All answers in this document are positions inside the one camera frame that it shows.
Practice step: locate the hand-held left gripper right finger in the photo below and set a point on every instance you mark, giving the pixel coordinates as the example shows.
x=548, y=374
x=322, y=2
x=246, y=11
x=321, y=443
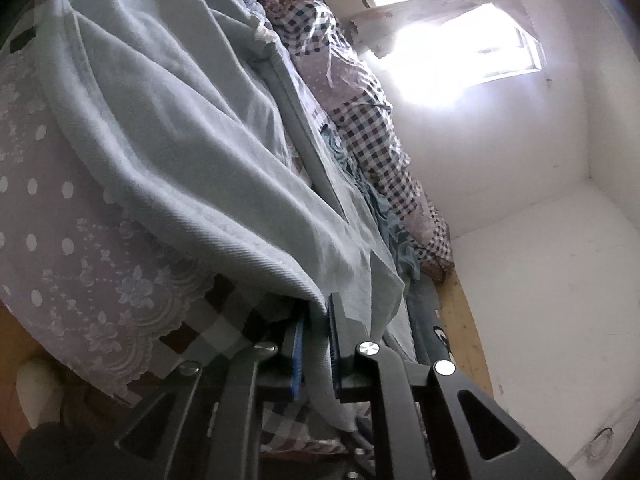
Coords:
x=334, y=360

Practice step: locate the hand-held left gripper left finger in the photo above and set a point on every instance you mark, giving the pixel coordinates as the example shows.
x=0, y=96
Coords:
x=299, y=360

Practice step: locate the teal shirt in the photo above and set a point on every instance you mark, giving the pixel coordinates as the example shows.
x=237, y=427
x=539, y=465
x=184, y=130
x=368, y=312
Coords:
x=395, y=240

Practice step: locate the light blue towel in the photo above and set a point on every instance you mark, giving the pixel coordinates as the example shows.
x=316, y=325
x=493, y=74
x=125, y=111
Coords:
x=175, y=110

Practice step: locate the grey long pillow with penguin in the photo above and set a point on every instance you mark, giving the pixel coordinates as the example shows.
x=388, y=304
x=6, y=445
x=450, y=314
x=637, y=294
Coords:
x=430, y=320

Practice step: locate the checked polka dot duvet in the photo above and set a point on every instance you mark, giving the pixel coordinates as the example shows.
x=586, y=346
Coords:
x=360, y=125

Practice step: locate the checked bed sheet with lace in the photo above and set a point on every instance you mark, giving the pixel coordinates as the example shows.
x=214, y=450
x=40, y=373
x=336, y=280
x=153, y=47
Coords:
x=75, y=260

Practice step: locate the window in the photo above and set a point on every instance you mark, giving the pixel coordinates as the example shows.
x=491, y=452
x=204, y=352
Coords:
x=450, y=20

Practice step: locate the white scalloped curtain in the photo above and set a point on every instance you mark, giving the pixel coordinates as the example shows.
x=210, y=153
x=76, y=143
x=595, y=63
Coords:
x=505, y=2

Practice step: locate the wooden bed frame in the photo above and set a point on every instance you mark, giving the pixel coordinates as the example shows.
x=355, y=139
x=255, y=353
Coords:
x=472, y=345

